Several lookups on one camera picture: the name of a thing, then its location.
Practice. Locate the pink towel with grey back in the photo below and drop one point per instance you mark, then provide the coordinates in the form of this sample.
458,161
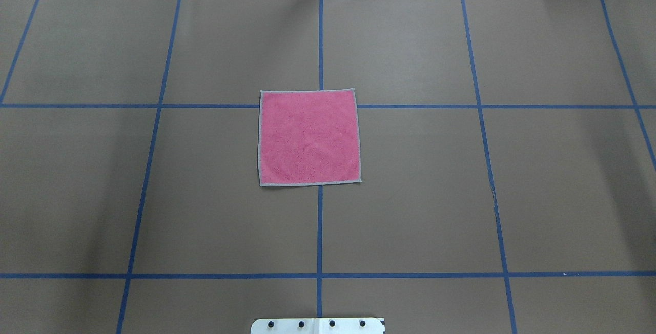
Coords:
308,138

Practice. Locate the white mounting plate with bolts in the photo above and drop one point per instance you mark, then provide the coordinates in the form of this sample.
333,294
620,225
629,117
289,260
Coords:
319,325

